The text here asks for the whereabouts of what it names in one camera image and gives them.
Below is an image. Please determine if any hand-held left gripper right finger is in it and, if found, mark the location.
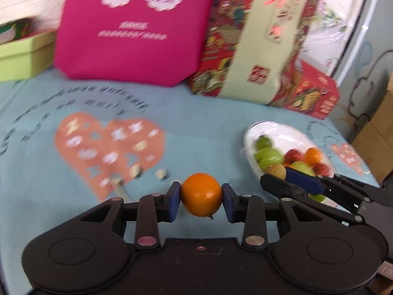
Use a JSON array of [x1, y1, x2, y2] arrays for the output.
[[222, 183, 326, 251]]

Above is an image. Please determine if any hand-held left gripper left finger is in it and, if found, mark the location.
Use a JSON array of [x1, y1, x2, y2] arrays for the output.
[[74, 181, 182, 251]]

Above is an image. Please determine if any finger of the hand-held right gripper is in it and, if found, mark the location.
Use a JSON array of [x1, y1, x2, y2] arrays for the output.
[[285, 167, 383, 214], [260, 174, 363, 225]]

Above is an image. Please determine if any green jujube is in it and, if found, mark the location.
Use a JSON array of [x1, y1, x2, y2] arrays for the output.
[[254, 147, 284, 169], [290, 161, 317, 176]]

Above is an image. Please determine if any brown longan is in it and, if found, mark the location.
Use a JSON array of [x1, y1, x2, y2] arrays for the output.
[[267, 163, 287, 180]]

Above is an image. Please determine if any red wax apple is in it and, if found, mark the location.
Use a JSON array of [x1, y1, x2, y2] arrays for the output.
[[313, 163, 331, 177], [285, 149, 303, 163]]

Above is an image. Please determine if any orange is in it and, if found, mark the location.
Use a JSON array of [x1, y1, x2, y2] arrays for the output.
[[305, 147, 323, 166], [180, 173, 224, 219]]

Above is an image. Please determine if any white plate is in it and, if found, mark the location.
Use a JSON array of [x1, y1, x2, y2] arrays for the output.
[[243, 121, 338, 210]]

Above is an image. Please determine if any printed light blue tablecloth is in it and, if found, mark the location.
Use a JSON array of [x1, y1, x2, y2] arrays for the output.
[[0, 66, 384, 283]]

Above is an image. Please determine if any brown cardboard box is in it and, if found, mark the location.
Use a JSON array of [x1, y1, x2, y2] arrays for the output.
[[351, 71, 393, 183]]

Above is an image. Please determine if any red cracker box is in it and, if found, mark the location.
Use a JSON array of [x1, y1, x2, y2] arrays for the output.
[[285, 60, 340, 120]]

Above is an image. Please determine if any red patterned gift box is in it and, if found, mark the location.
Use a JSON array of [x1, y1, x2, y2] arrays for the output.
[[188, 0, 321, 109]]

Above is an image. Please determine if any white printed plastic bag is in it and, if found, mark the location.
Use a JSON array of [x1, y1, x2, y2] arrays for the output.
[[302, 0, 369, 76]]

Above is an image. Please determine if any pink fabric bag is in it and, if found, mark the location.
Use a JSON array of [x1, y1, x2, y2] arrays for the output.
[[55, 0, 219, 87]]

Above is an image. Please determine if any light green cardboard box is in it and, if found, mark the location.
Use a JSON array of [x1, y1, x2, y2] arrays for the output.
[[0, 30, 57, 82]]

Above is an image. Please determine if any green patterned bowl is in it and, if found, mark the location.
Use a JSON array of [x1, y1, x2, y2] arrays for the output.
[[0, 18, 34, 44]]

